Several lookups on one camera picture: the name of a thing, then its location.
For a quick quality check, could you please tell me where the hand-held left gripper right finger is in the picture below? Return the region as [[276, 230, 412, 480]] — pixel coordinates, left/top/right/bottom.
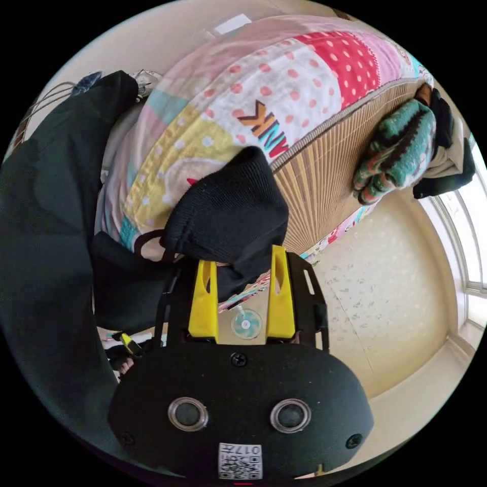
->
[[266, 245, 296, 338]]

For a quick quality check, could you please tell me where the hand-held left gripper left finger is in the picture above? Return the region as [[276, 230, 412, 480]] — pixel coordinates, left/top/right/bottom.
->
[[188, 260, 220, 340]]

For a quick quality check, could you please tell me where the black long sleeve shirt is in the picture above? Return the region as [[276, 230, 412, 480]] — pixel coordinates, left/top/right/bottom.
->
[[0, 69, 291, 469]]

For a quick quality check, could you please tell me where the small fan with teal blades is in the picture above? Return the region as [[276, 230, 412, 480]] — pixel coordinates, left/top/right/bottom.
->
[[231, 308, 264, 340]]

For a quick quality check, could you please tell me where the pile of clothes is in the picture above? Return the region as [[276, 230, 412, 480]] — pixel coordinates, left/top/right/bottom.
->
[[352, 83, 477, 207]]

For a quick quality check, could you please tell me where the bed with patchwork quilt and mat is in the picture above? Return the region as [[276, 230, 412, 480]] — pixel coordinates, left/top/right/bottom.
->
[[94, 14, 435, 306]]

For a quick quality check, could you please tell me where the window with white frame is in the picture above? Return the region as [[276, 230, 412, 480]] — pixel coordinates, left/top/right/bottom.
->
[[418, 133, 487, 345]]

